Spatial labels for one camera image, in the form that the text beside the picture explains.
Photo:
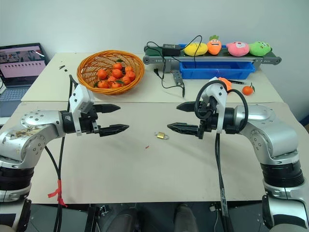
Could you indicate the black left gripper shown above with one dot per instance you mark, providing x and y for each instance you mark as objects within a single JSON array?
[{"x": 88, "y": 123}]

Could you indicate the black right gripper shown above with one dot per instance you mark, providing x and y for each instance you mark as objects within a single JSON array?
[{"x": 209, "y": 118}]

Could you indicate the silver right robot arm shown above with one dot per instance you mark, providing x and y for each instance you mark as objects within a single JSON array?
[{"x": 265, "y": 135}]

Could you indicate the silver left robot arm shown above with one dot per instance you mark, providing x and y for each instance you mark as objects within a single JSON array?
[{"x": 36, "y": 125}]

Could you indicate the small brass padlock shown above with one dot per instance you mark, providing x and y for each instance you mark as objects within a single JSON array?
[{"x": 162, "y": 136}]

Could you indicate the blue plastic bin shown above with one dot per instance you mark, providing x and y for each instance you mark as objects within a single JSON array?
[{"x": 212, "y": 71}]

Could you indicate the orange wicker basket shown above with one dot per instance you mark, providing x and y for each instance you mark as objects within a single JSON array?
[{"x": 87, "y": 65}]

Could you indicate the black pen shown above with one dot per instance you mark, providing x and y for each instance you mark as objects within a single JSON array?
[{"x": 237, "y": 82}]

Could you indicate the small grey conveyor belt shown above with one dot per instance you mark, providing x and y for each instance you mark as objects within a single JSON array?
[{"x": 157, "y": 59}]

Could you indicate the orange tangerine with leaf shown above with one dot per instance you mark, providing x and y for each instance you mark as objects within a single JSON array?
[{"x": 248, "y": 90}]

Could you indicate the yellow plush toy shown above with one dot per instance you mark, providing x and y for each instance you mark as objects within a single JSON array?
[{"x": 195, "y": 49}]

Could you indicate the small black plastic pieces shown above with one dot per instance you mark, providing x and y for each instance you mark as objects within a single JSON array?
[{"x": 63, "y": 67}]

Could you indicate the black power adapter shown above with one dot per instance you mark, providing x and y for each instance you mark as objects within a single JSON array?
[{"x": 171, "y": 49}]

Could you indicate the orange carrot plush toy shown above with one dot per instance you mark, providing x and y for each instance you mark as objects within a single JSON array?
[{"x": 214, "y": 46}]

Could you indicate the pink plush toy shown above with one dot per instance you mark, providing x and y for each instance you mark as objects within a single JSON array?
[{"x": 238, "y": 49}]

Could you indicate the red tape strip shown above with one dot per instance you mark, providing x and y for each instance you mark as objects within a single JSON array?
[{"x": 59, "y": 192}]

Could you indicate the green plush toy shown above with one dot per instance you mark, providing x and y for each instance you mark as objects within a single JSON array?
[{"x": 260, "y": 48}]

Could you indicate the open laptop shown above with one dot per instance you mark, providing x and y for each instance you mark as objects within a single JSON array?
[{"x": 19, "y": 62}]

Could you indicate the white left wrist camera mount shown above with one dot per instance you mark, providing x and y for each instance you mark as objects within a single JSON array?
[{"x": 79, "y": 96}]

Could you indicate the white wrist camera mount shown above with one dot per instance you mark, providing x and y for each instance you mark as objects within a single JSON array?
[
  {"x": 220, "y": 96},
  {"x": 79, "y": 96}
]

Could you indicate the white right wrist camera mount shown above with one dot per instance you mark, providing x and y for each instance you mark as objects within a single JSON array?
[{"x": 220, "y": 96}]

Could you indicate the grey perforated metal bracket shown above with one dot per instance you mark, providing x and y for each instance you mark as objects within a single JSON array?
[{"x": 178, "y": 77}]

